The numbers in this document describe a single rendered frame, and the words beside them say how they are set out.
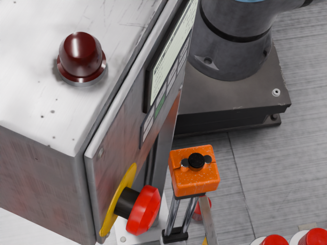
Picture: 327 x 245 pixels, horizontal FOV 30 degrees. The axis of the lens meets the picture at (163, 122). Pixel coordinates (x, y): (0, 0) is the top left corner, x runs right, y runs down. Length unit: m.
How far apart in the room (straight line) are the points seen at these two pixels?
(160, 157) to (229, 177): 0.33
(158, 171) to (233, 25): 0.27
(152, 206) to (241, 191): 0.57
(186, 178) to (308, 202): 0.44
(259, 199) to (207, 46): 0.26
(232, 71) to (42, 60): 0.65
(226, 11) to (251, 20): 0.04
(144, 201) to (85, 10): 0.15
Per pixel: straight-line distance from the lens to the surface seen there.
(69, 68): 0.32
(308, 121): 1.08
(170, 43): 0.37
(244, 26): 0.89
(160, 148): 0.66
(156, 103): 0.43
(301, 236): 0.77
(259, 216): 0.99
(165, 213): 0.97
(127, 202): 0.45
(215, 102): 0.96
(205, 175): 0.61
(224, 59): 0.94
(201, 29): 0.94
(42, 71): 0.33
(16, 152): 0.35
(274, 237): 0.72
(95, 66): 0.32
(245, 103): 0.97
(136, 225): 0.44
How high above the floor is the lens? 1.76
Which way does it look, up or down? 64 degrees down
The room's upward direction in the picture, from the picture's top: 8 degrees clockwise
